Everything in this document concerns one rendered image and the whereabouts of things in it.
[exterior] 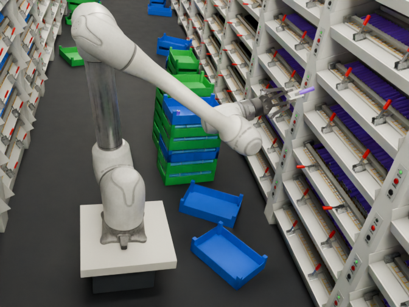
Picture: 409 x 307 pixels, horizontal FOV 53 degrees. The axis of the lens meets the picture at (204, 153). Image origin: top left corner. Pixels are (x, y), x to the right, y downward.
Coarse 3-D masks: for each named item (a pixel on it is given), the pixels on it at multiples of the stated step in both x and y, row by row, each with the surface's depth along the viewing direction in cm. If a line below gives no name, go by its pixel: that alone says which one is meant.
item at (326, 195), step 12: (300, 144) 193; (312, 144) 192; (300, 156) 188; (312, 180) 175; (324, 192) 167; (348, 192) 164; (324, 204) 167; (336, 204) 161; (336, 216) 157; (348, 216) 155; (348, 228) 150; (360, 228) 149; (348, 240) 151
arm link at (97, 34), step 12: (72, 24) 122; (84, 24) 119; (96, 24) 120; (108, 24) 124; (72, 36) 122; (84, 36) 120; (96, 36) 120; (108, 36) 122; (120, 36) 125; (84, 48) 123; (96, 48) 122; (108, 48) 123; (120, 48) 124; (132, 48) 127; (108, 60) 126; (120, 60) 126
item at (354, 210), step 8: (312, 152) 185; (320, 160) 179; (328, 176) 171; (336, 184) 166; (344, 192) 161; (344, 200) 159; (352, 208) 154; (352, 216) 153; (360, 216) 150; (360, 224) 150
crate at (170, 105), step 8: (168, 104) 228; (176, 104) 230; (216, 104) 232; (168, 112) 217; (176, 112) 210; (184, 112) 226; (176, 120) 212; (184, 120) 214; (192, 120) 216; (200, 120) 217
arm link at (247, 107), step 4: (244, 100) 161; (248, 100) 161; (240, 104) 159; (244, 104) 159; (248, 104) 160; (252, 104) 160; (244, 108) 159; (248, 108) 159; (252, 108) 160; (244, 112) 158; (248, 112) 159; (252, 112) 160; (244, 116) 159; (248, 116) 160; (252, 116) 161; (248, 120) 161; (252, 120) 164
